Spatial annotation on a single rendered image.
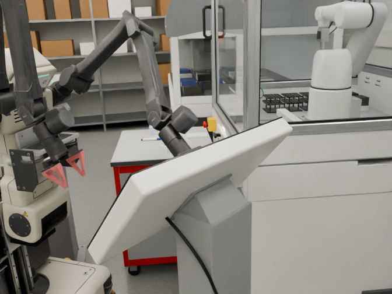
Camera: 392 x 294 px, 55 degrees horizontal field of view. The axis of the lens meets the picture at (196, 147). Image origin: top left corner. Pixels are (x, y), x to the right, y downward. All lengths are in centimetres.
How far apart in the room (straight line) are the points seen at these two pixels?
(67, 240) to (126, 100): 382
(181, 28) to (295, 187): 150
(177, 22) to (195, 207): 188
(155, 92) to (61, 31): 479
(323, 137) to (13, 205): 120
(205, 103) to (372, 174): 144
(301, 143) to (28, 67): 94
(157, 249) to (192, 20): 148
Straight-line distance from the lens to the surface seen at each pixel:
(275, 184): 144
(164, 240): 226
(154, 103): 119
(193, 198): 87
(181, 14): 261
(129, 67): 595
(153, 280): 239
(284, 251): 160
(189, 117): 110
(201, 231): 87
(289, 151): 141
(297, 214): 153
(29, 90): 120
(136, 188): 67
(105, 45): 152
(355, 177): 155
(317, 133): 142
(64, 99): 170
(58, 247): 252
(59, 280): 205
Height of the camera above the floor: 145
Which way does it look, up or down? 18 degrees down
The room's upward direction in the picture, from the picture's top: 2 degrees counter-clockwise
